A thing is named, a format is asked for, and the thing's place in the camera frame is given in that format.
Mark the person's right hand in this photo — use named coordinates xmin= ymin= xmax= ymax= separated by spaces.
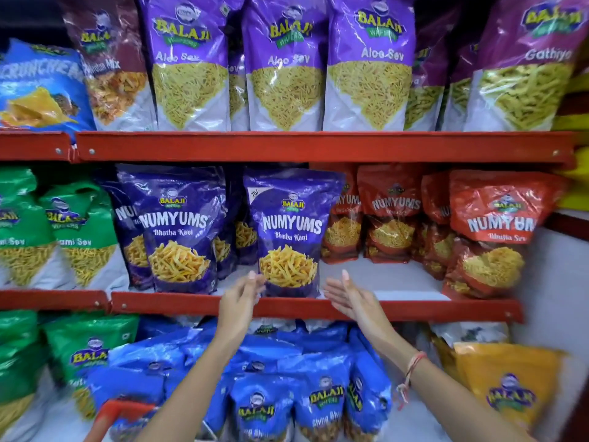
xmin=324 ymin=270 xmax=396 ymax=344

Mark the magenta snack packet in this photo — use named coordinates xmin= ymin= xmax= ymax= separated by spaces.
xmin=464 ymin=0 xmax=589 ymax=132
xmin=404 ymin=6 xmax=462 ymax=132
xmin=441 ymin=41 xmax=480 ymax=132

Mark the stack of yellow packets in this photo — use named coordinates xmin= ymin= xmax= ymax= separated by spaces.
xmin=551 ymin=64 xmax=589 ymax=213

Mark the red and white thread bracelet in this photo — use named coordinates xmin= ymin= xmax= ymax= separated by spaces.
xmin=396 ymin=351 xmax=429 ymax=411

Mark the red metal shelf rail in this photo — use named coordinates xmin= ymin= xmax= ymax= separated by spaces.
xmin=75 ymin=130 xmax=577 ymax=164
xmin=0 ymin=289 xmax=109 ymax=312
xmin=0 ymin=130 xmax=74 ymax=162
xmin=110 ymin=291 xmax=524 ymax=324

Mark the red snack pouch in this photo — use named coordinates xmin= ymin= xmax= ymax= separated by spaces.
xmin=310 ymin=163 xmax=365 ymax=265
xmin=441 ymin=169 xmax=569 ymax=300
xmin=416 ymin=172 xmax=457 ymax=281
xmin=356 ymin=164 xmax=425 ymax=265

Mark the person's right forearm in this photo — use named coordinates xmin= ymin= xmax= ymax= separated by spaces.
xmin=370 ymin=328 xmax=537 ymax=442

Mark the green sev snack packet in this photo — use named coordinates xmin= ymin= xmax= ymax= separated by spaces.
xmin=0 ymin=167 xmax=58 ymax=291
xmin=39 ymin=181 xmax=130 ymax=292
xmin=0 ymin=310 xmax=49 ymax=440
xmin=42 ymin=314 xmax=140 ymax=420

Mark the person's left forearm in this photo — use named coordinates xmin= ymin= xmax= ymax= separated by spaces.
xmin=136 ymin=330 xmax=245 ymax=442

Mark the blue chips packet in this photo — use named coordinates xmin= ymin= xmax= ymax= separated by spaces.
xmin=0 ymin=38 xmax=96 ymax=135

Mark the person's left hand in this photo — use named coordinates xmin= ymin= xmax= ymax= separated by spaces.
xmin=216 ymin=270 xmax=268 ymax=339

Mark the pile of bright blue packets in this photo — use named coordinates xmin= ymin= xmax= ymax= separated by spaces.
xmin=87 ymin=317 xmax=394 ymax=442

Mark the purple sev snack packet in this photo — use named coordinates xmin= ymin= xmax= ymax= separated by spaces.
xmin=241 ymin=0 xmax=330 ymax=132
xmin=137 ymin=0 xmax=246 ymax=132
xmin=322 ymin=0 xmax=418 ymax=132
xmin=227 ymin=39 xmax=250 ymax=132

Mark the yellow snack packet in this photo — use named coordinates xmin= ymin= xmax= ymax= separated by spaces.
xmin=453 ymin=342 xmax=568 ymax=431
xmin=427 ymin=321 xmax=510 ymax=385

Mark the dark blue snack pouch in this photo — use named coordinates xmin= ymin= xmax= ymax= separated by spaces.
xmin=211 ymin=179 xmax=241 ymax=280
xmin=234 ymin=198 xmax=259 ymax=266
xmin=98 ymin=179 xmax=155 ymax=291
xmin=243 ymin=168 xmax=347 ymax=299
xmin=116 ymin=165 xmax=227 ymax=295

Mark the maroon snack mix packet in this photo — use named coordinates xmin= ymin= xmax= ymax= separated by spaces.
xmin=57 ymin=0 xmax=158 ymax=132

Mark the red plastic basket handle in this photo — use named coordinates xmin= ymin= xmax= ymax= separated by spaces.
xmin=84 ymin=399 xmax=158 ymax=442

